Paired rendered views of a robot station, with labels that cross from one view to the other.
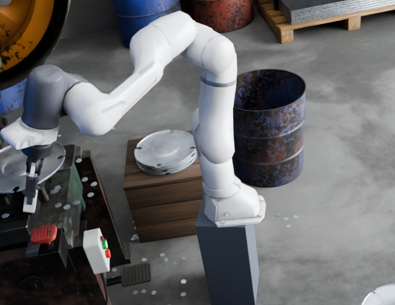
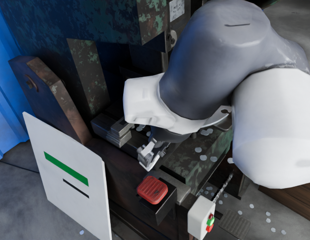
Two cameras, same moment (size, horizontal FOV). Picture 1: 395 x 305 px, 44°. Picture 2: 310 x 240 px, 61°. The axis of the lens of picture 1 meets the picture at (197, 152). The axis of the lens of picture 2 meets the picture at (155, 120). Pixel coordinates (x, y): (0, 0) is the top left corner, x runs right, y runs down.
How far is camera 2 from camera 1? 0.88 m
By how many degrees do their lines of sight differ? 35
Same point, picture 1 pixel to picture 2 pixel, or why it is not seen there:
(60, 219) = (189, 167)
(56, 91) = (227, 66)
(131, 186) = not seen: hidden behind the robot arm
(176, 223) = (297, 201)
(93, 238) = (202, 211)
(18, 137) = (136, 106)
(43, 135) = (175, 121)
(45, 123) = (185, 108)
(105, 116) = (296, 174)
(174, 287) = not seen: outside the picture
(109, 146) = not seen: hidden behind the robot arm
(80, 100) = (267, 109)
